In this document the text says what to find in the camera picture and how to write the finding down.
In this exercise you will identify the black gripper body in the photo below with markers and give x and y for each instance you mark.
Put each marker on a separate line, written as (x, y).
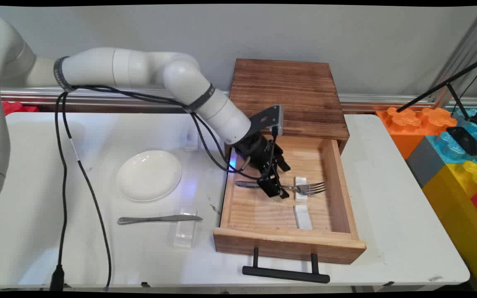
(257, 151)

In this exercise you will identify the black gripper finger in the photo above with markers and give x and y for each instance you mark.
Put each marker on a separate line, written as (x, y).
(280, 159)
(272, 186)

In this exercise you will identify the silver metal knife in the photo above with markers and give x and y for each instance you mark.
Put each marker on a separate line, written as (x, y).
(160, 218)

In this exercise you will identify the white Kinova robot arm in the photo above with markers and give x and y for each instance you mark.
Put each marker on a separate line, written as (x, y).
(139, 66)

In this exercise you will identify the light wooden drawer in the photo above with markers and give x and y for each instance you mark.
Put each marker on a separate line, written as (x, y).
(263, 211)

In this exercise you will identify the small white cutlery rest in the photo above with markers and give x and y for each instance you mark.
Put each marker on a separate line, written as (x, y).
(300, 180)

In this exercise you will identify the silver metal fork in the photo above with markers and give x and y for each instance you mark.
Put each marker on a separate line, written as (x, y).
(311, 188)

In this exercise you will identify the long white cutlery rest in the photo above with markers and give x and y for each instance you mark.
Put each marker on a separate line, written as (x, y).
(303, 217)

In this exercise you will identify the dark wooden drawer cabinet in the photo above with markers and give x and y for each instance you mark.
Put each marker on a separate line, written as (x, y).
(284, 91)

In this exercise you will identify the white rest at back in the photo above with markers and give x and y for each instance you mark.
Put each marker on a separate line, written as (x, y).
(191, 142)

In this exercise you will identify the long clear cutlery rest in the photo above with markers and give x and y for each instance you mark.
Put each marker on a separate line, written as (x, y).
(184, 236)

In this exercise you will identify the white ceramic plate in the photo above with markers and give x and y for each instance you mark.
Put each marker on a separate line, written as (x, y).
(149, 176)

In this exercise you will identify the orange building block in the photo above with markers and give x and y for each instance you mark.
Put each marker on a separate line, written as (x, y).
(404, 136)

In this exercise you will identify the gray building block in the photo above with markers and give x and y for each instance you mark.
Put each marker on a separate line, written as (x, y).
(425, 165)

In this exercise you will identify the black tripod stand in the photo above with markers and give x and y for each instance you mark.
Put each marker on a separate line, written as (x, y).
(429, 93)

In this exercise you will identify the light blue building block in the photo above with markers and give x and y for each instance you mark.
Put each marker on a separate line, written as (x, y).
(445, 149)

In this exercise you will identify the yellow building block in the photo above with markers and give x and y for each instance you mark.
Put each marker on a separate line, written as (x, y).
(454, 215)

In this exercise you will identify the black smartphone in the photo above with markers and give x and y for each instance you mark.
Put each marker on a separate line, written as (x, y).
(466, 140)

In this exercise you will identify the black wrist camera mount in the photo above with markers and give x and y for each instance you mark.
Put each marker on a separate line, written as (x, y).
(269, 118)

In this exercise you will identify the aluminium rail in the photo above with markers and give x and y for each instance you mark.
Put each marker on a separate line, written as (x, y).
(387, 99)

